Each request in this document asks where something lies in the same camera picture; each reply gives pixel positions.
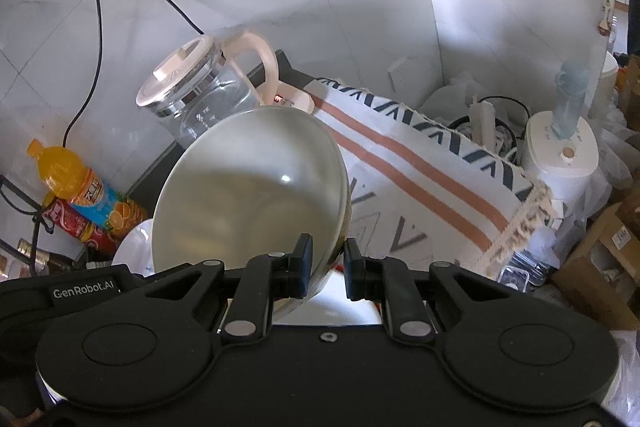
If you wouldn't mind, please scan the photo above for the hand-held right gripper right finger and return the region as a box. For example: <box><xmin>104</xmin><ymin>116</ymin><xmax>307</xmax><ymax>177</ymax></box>
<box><xmin>344</xmin><ymin>238</ymin><xmax>506</xmax><ymax>340</ymax></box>

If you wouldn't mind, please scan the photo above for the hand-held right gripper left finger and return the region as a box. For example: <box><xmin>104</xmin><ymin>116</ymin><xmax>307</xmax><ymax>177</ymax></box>
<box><xmin>142</xmin><ymin>233</ymin><xmax>315</xmax><ymax>338</ymax></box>

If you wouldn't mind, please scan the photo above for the pale green ceramic bowl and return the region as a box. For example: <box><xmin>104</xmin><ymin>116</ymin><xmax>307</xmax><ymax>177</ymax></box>
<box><xmin>152</xmin><ymin>106</ymin><xmax>351</xmax><ymax>323</ymax></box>

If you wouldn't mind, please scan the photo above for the red soda can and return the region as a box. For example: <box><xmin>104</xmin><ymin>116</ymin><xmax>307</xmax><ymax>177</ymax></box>
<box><xmin>41</xmin><ymin>194</ymin><xmax>121</xmax><ymax>258</ymax></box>

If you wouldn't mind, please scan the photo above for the patterned white fringed cloth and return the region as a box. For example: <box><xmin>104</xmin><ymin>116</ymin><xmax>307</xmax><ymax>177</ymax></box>
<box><xmin>300</xmin><ymin>77</ymin><xmax>566</xmax><ymax>280</ymax></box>

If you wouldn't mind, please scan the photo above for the white plate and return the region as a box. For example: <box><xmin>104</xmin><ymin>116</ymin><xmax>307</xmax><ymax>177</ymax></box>
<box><xmin>111</xmin><ymin>218</ymin><xmax>156</xmax><ymax>278</ymax></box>

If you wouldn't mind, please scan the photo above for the orange juice bottle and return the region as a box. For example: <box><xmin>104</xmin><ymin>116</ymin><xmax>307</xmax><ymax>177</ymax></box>
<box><xmin>27</xmin><ymin>138</ymin><xmax>148</xmax><ymax>240</ymax></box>

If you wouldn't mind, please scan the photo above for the beige kettle base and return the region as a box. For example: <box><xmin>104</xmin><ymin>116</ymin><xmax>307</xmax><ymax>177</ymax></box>
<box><xmin>272</xmin><ymin>79</ymin><xmax>316</xmax><ymax>115</ymax></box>

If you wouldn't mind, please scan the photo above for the glass kettle with beige lid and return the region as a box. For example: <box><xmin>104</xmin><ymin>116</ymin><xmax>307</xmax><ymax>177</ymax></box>
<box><xmin>136</xmin><ymin>33</ymin><xmax>280</xmax><ymax>150</ymax></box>

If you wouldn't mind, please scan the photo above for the brown cardboard box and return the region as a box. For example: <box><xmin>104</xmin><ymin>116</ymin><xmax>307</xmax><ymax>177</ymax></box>
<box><xmin>550</xmin><ymin>202</ymin><xmax>640</xmax><ymax>333</ymax></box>

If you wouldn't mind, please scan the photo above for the clear plastic bag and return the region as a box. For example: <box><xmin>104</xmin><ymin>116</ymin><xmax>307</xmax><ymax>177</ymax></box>
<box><xmin>585</xmin><ymin>107</ymin><xmax>632</xmax><ymax>220</ymax></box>

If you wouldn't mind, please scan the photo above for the pale blue water bottle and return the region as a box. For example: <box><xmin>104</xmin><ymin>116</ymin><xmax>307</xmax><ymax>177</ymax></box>
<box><xmin>552</xmin><ymin>59</ymin><xmax>593</xmax><ymax>140</ymax></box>

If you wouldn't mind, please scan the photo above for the white wall switch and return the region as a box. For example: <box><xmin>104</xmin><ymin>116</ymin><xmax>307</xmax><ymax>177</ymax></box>
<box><xmin>387</xmin><ymin>57</ymin><xmax>421</xmax><ymax>92</ymax></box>

